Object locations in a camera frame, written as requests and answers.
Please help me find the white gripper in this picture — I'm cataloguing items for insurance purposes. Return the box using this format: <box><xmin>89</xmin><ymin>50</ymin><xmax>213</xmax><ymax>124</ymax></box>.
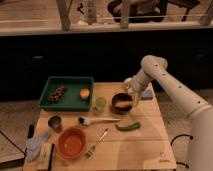
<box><xmin>124</xmin><ymin>76</ymin><xmax>150</xmax><ymax>107</ymax></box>

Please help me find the yellow banana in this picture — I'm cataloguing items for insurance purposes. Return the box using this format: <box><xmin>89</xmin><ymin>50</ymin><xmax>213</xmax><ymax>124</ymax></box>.
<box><xmin>115</xmin><ymin>101</ymin><xmax>132</xmax><ymax>108</ymax></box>

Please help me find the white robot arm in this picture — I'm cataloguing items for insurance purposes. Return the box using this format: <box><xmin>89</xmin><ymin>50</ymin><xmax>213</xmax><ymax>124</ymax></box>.
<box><xmin>125</xmin><ymin>55</ymin><xmax>213</xmax><ymax>171</ymax></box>

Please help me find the dark purple bowl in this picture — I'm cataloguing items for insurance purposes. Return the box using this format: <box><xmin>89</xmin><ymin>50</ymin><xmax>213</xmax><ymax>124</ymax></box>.
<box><xmin>111</xmin><ymin>93</ymin><xmax>133</xmax><ymax>113</ymax></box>

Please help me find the orange bowl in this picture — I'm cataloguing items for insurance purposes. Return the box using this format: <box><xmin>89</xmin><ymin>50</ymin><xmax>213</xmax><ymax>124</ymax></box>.
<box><xmin>56</xmin><ymin>126</ymin><xmax>86</xmax><ymax>159</ymax></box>

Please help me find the blue sponge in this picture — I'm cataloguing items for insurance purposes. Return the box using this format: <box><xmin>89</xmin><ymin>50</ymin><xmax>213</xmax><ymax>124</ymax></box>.
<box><xmin>141</xmin><ymin>89</ymin><xmax>154</xmax><ymax>100</ymax></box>

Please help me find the green chili pepper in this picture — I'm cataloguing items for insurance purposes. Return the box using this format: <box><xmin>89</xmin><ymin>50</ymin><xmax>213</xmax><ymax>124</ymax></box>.
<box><xmin>115</xmin><ymin>122</ymin><xmax>141</xmax><ymax>132</ymax></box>

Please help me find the light green cup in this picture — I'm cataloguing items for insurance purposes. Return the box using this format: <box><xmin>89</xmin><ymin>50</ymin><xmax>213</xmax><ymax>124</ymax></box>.
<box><xmin>95</xmin><ymin>97</ymin><xmax>107</xmax><ymax>112</ymax></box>

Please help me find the orange fruit half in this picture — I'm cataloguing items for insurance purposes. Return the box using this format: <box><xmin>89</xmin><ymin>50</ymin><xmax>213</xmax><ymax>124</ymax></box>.
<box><xmin>80</xmin><ymin>88</ymin><xmax>90</xmax><ymax>100</ymax></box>

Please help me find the green plastic tray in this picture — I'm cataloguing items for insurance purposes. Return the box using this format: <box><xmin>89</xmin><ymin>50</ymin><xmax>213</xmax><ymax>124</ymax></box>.
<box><xmin>38</xmin><ymin>76</ymin><xmax>94</xmax><ymax>112</ymax></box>

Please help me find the brown grape bunch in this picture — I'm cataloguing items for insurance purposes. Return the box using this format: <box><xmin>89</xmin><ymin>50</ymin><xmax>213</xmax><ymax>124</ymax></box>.
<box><xmin>48</xmin><ymin>86</ymin><xmax>66</xmax><ymax>103</ymax></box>

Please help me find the small metal cup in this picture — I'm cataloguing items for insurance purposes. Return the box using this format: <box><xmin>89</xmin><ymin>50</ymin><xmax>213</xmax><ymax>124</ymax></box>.
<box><xmin>48</xmin><ymin>116</ymin><xmax>62</xmax><ymax>133</ymax></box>

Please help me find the grey blue cloth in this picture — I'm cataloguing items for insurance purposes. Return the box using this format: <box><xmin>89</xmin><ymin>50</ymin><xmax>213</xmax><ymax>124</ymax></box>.
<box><xmin>26</xmin><ymin>133</ymin><xmax>50</xmax><ymax>162</ymax></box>

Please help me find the white handled brush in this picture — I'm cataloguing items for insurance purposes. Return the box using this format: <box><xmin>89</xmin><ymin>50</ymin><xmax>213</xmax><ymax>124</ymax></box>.
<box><xmin>78</xmin><ymin>117</ymin><xmax>120</xmax><ymax>126</ymax></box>

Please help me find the black cable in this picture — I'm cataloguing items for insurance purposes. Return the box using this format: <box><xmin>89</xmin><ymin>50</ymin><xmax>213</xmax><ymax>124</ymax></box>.
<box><xmin>170</xmin><ymin>133</ymin><xmax>194</xmax><ymax>148</ymax></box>

